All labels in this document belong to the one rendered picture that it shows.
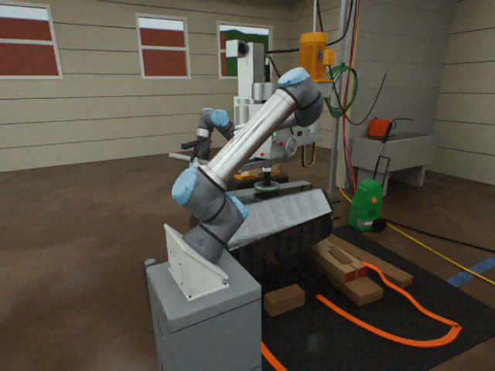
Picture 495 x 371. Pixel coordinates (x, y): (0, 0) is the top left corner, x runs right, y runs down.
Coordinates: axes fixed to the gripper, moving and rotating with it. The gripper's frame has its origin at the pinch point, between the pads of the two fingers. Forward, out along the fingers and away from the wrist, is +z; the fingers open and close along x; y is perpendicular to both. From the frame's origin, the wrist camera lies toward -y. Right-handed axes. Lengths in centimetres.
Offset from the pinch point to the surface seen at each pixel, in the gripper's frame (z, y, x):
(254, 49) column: -126, -9, 114
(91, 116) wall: -65, -438, 469
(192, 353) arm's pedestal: 69, 38, -56
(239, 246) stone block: 44, 33, 40
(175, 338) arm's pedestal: 61, 32, -63
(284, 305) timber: 82, 73, 62
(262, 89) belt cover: -70, 20, 48
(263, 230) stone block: 31, 45, 55
